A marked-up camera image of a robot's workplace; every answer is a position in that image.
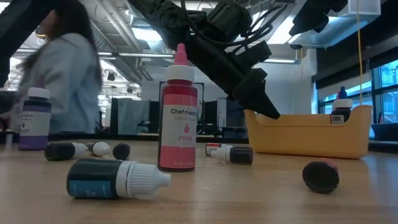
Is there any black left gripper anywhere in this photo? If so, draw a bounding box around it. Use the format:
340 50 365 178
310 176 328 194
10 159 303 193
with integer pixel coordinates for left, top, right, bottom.
186 34 281 121

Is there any small red dropper bottle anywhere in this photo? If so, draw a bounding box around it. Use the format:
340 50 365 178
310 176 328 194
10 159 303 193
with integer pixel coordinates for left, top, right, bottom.
205 142 233 156
302 157 340 195
210 146 254 166

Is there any large pink food coloring bottle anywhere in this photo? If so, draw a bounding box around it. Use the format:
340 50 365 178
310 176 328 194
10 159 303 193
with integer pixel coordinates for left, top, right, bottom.
157 43 199 172

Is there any large blue food coloring bottle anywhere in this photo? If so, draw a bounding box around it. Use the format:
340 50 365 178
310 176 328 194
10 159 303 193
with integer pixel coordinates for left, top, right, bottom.
330 86 354 125

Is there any small black dropper bottle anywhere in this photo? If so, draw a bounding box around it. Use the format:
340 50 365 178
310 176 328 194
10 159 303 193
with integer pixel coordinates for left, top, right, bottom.
44 141 89 162
112 142 131 161
86 141 111 157

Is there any small blue-label dropper bottle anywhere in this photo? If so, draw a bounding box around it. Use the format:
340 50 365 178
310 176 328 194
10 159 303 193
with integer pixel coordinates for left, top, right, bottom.
66 157 172 200

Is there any large violet food coloring bottle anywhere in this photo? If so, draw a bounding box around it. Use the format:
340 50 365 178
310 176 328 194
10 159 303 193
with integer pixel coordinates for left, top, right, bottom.
17 87 52 151

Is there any black cabinet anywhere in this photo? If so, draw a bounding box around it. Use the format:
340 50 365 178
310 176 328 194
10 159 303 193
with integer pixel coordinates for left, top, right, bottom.
203 97 248 138

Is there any white translucent box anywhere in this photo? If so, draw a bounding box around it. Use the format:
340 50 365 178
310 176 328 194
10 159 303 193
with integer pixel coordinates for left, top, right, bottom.
341 0 382 18

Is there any yellow plastic bin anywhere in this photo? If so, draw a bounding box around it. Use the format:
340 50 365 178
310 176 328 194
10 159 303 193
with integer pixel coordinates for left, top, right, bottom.
244 105 373 160

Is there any large window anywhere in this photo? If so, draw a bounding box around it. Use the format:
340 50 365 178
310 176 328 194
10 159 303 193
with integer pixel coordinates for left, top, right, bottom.
317 58 398 141

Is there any grey partition panel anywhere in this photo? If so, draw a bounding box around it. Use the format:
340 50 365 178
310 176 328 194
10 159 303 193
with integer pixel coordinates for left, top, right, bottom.
110 98 150 135

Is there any dark storage bin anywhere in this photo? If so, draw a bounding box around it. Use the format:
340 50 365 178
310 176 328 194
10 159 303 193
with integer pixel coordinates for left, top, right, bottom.
371 123 398 141

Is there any person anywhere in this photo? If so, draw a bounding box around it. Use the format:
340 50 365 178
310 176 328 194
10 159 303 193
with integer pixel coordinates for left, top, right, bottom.
0 0 103 134

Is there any yellow cable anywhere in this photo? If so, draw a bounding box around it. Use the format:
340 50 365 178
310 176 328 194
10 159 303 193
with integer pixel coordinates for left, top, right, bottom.
356 0 364 105

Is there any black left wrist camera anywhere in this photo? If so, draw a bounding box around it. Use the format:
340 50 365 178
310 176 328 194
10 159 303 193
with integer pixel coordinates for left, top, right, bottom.
206 1 253 35

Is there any black metal table frame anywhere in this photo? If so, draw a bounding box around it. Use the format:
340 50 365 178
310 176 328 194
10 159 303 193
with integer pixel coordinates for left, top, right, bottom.
0 130 398 154

